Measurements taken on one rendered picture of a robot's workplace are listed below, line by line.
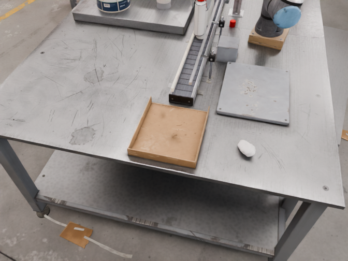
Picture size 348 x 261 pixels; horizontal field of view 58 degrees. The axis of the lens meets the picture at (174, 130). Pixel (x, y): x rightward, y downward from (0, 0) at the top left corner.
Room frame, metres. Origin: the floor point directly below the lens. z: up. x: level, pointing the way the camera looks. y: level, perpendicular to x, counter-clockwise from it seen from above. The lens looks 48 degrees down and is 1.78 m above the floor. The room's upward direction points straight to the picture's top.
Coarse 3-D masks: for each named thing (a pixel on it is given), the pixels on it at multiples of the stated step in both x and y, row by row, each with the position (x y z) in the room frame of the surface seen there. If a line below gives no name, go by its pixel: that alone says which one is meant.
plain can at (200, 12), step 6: (198, 0) 1.36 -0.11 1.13; (204, 0) 1.36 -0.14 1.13; (198, 6) 1.35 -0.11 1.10; (204, 6) 1.35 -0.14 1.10; (198, 12) 1.35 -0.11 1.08; (204, 12) 1.36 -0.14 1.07; (198, 18) 1.35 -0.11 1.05; (204, 18) 1.36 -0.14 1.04; (198, 24) 1.35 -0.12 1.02; (204, 24) 1.36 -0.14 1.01; (198, 30) 1.35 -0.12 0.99; (204, 30) 1.37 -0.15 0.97
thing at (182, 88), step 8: (216, 8) 1.77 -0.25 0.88; (200, 40) 1.43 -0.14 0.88; (208, 40) 1.43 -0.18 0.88; (192, 48) 1.36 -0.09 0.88; (192, 56) 1.29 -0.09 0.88; (184, 64) 1.23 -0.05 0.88; (192, 64) 1.23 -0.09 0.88; (200, 64) 1.23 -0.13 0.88; (184, 72) 1.16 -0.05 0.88; (184, 80) 1.11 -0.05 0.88; (176, 88) 1.05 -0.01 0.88; (184, 88) 1.05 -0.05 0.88; (192, 88) 1.05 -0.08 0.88; (184, 96) 1.00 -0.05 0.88
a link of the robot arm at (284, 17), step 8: (272, 0) 1.47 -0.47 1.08; (280, 0) 1.39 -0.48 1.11; (288, 0) 1.36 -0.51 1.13; (296, 0) 1.36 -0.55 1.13; (272, 8) 1.42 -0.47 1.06; (280, 8) 1.37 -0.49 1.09; (288, 8) 1.34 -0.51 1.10; (296, 8) 1.34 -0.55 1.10; (272, 16) 1.39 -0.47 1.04; (280, 16) 1.34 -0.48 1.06; (288, 16) 1.34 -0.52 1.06; (296, 16) 1.34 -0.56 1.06; (280, 24) 1.34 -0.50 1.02; (288, 24) 1.35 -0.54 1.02
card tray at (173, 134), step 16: (144, 112) 0.92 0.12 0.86; (160, 112) 0.95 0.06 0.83; (176, 112) 0.95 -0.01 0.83; (192, 112) 0.95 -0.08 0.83; (208, 112) 0.93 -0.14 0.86; (144, 128) 0.86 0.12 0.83; (160, 128) 0.86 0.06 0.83; (176, 128) 0.86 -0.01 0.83; (192, 128) 0.86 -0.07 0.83; (144, 144) 0.77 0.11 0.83; (160, 144) 0.77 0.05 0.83; (176, 144) 0.77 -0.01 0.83; (192, 144) 0.77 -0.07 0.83; (160, 160) 0.69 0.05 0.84; (176, 160) 0.68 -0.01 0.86; (192, 160) 0.70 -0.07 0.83
